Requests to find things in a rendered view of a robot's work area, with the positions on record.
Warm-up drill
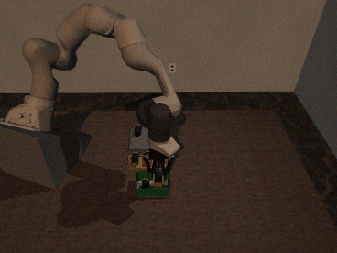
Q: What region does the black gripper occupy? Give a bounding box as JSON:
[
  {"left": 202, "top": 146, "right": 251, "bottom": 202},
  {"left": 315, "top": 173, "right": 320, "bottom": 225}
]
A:
[{"left": 143, "top": 148, "right": 174, "bottom": 184}]

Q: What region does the green open box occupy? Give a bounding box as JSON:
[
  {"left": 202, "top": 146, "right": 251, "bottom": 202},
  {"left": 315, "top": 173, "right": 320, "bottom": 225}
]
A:
[{"left": 136, "top": 171, "right": 169, "bottom": 197}]

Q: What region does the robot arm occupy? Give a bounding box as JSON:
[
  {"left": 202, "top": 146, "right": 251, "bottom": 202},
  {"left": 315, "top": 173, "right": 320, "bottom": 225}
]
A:
[{"left": 0, "top": 4, "right": 182, "bottom": 157}]

